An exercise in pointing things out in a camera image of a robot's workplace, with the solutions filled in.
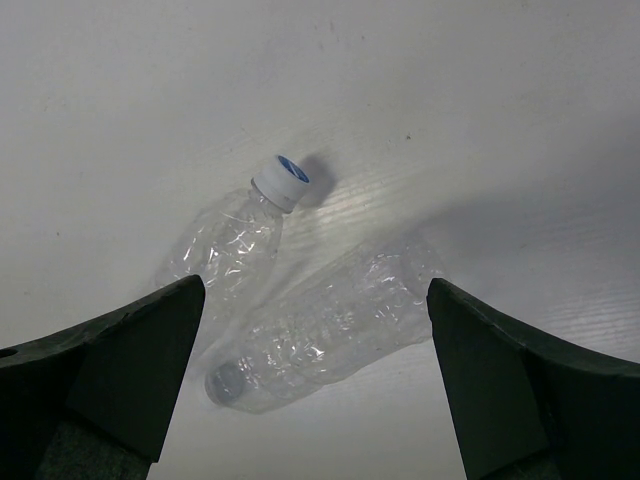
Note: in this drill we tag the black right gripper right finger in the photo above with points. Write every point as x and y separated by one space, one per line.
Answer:
528 405

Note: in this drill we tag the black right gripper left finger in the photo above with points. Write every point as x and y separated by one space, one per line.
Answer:
95 401

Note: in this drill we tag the clear bottle blue-white cap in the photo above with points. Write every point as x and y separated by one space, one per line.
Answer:
232 244

